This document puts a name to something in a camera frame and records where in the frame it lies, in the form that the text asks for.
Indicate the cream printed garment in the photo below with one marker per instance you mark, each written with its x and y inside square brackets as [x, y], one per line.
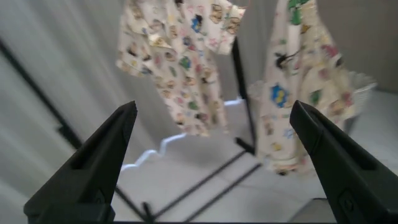
[298, 77]

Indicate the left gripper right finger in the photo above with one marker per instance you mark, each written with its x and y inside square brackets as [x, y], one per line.
[357, 193]

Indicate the cream printed shirt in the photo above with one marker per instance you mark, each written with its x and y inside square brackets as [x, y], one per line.
[180, 62]

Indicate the black clothes rack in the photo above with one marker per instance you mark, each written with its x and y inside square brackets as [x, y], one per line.
[244, 93]

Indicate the white laundry basket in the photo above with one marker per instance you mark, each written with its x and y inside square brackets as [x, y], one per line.
[362, 93]

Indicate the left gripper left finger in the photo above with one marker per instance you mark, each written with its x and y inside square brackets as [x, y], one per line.
[90, 186]

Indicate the white curtain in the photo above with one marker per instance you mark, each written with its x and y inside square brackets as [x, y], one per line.
[77, 46]

